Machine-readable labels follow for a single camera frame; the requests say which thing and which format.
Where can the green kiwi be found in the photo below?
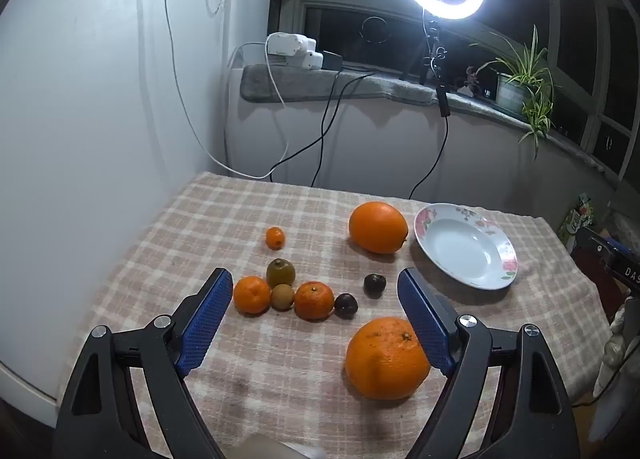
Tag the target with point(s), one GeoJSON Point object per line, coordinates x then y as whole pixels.
{"type": "Point", "coordinates": [280, 272]}

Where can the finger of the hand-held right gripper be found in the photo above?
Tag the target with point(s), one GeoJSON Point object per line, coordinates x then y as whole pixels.
{"type": "Point", "coordinates": [595, 243]}

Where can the dark glass window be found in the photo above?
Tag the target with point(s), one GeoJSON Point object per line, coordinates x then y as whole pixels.
{"type": "Point", "coordinates": [350, 29]}

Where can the small kumquat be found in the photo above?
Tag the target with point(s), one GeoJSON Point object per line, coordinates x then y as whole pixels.
{"type": "Point", "coordinates": [274, 237]}

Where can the green package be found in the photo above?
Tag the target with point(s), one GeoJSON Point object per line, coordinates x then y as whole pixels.
{"type": "Point", "coordinates": [577, 219]}

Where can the large dimpled orange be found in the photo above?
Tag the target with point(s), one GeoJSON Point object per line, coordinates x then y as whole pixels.
{"type": "Point", "coordinates": [382, 361]}

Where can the white charger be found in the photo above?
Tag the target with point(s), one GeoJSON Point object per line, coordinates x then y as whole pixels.
{"type": "Point", "coordinates": [287, 44]}
{"type": "Point", "coordinates": [312, 60]}

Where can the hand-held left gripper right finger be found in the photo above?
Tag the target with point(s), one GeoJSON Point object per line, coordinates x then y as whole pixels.
{"type": "Point", "coordinates": [425, 326]}

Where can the large smooth orange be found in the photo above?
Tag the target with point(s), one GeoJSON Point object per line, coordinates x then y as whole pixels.
{"type": "Point", "coordinates": [378, 227]}

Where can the brown longan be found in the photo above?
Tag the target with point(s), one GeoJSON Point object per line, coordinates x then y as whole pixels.
{"type": "Point", "coordinates": [282, 298]}

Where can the tangerine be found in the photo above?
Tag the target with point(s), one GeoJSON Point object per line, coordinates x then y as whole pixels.
{"type": "Point", "coordinates": [251, 295]}
{"type": "Point", "coordinates": [314, 301]}

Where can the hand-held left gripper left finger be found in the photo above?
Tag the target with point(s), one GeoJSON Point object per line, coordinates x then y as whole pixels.
{"type": "Point", "coordinates": [205, 329]}

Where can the white refrigerator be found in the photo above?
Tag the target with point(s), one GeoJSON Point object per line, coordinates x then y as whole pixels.
{"type": "Point", "coordinates": [75, 139]}

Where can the floral white plate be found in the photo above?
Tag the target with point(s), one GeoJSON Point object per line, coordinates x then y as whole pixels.
{"type": "Point", "coordinates": [462, 251]}

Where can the small purple potted plant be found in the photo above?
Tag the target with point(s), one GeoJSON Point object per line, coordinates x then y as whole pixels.
{"type": "Point", "coordinates": [474, 81]}

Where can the person's right hand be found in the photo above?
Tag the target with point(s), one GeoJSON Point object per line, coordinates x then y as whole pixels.
{"type": "Point", "coordinates": [620, 339]}

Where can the dark purple passion fruit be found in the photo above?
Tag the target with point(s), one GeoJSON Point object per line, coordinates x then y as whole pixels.
{"type": "Point", "coordinates": [374, 285]}
{"type": "Point", "coordinates": [345, 305]}

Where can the black power adapter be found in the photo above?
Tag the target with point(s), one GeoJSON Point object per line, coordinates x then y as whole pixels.
{"type": "Point", "coordinates": [332, 60]}

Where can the potted spider plant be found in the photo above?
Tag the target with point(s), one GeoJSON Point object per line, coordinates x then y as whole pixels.
{"type": "Point", "coordinates": [512, 89]}

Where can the plaid tablecloth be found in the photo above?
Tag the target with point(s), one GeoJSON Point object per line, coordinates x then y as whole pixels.
{"type": "Point", "coordinates": [200, 219]}

